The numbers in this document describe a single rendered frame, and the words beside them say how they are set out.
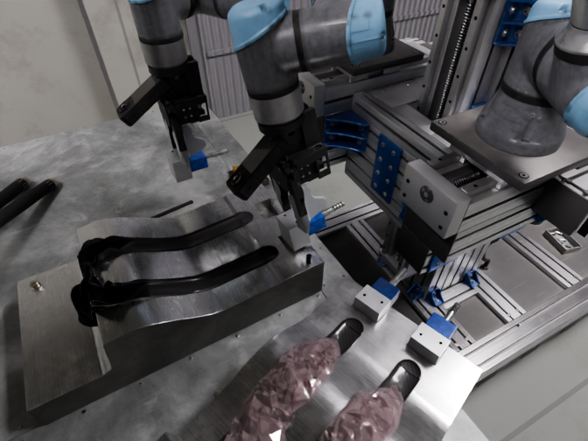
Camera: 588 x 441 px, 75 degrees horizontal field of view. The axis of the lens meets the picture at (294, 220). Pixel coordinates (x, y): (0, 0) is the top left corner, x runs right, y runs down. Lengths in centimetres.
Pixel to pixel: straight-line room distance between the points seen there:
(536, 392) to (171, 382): 138
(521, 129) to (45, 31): 236
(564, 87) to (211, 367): 67
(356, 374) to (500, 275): 120
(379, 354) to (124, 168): 82
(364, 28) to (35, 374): 67
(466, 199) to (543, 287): 109
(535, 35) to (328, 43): 35
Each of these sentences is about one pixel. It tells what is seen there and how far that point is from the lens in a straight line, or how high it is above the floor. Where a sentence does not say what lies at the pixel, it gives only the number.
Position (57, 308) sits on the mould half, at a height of 86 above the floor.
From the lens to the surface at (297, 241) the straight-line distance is 70.
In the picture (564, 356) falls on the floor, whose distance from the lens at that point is 191.
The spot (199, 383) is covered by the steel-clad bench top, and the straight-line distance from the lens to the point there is 70.
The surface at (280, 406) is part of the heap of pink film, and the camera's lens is 56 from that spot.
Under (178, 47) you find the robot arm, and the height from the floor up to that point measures 118.
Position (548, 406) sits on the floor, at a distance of 177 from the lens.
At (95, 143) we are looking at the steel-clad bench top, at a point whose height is 80.
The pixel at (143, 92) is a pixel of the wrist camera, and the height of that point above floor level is 111.
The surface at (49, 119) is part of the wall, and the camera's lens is 281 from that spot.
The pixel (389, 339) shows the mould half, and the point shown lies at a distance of 68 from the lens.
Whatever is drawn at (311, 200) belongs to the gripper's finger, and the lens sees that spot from 65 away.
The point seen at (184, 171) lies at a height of 92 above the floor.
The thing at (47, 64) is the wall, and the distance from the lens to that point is 268.
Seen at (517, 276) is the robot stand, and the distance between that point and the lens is 177.
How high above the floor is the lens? 143
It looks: 45 degrees down
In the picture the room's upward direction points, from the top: straight up
